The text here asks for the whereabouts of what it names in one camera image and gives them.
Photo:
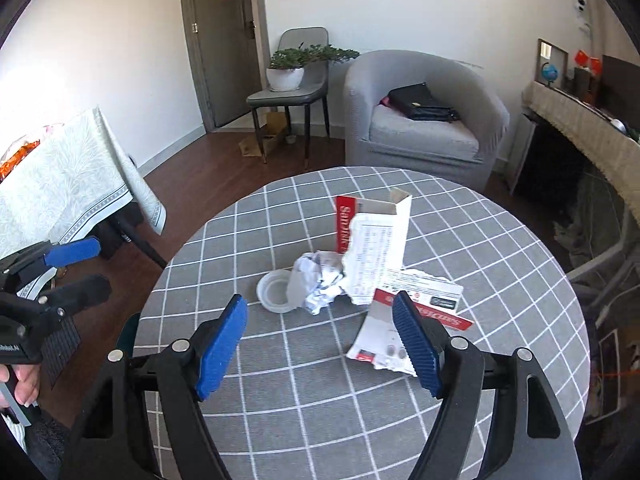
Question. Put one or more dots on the dark teal bin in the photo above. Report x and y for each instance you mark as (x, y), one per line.
(129, 335)

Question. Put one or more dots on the red and white card packaging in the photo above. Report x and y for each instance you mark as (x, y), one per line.
(375, 330)

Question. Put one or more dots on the orange snack bags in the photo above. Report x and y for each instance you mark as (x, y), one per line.
(20, 152)

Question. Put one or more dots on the black bag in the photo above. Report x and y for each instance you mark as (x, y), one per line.
(420, 102)

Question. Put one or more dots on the person's left hand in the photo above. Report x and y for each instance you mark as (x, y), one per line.
(27, 382)

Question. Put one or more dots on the crumpled white paper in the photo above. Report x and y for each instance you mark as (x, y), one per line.
(312, 280)

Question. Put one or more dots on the small red flags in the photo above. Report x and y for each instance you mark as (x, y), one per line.
(587, 60)

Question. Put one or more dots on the cardboard box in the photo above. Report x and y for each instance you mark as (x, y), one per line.
(272, 132)

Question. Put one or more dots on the potted plant in white pot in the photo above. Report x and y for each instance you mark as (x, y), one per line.
(285, 77)

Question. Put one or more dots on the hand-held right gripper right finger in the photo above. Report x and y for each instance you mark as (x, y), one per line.
(415, 350)

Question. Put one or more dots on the torn white and red box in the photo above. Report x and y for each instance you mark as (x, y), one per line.
(380, 240)

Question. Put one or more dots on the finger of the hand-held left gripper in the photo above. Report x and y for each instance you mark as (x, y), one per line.
(80, 292)
(72, 251)

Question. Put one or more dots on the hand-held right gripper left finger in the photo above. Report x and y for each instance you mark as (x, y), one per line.
(220, 350)

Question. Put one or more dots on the dark side table leg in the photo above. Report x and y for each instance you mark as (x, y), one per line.
(145, 247)

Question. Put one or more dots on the grey armchair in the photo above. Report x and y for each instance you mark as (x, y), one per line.
(480, 110)

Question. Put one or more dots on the long shelf with beige cloth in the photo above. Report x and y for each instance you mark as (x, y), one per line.
(590, 130)

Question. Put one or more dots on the grey dining chair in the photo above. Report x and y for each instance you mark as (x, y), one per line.
(300, 47)

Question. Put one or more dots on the black monitor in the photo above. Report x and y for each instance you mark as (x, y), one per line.
(622, 82)

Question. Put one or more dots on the person's left forearm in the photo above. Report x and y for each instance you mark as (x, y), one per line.
(17, 437)

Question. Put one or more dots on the picture frame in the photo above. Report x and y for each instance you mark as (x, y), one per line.
(560, 60)

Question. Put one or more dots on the white round lid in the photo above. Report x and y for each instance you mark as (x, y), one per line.
(272, 292)

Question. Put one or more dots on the round table grey checked tablecloth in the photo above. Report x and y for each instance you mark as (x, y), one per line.
(310, 430)

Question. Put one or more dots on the pale green patterned tablecloth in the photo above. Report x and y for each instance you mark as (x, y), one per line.
(60, 185)

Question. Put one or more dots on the grey door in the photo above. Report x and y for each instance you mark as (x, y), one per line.
(225, 60)

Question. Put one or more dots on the white metal frame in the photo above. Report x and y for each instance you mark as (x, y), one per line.
(607, 260)

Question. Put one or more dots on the brown wooden speaker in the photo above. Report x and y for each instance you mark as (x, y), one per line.
(584, 85)

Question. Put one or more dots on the small blue globe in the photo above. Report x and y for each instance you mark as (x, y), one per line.
(548, 73)

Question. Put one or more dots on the white security camera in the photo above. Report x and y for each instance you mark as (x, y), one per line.
(581, 5)

